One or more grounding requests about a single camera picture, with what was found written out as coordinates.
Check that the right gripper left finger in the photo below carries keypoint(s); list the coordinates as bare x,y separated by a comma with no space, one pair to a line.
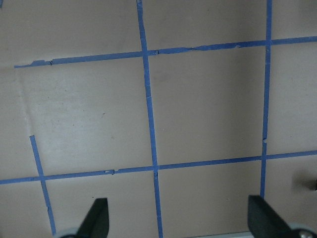
96,222

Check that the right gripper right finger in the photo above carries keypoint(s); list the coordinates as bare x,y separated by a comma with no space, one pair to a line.
264,222

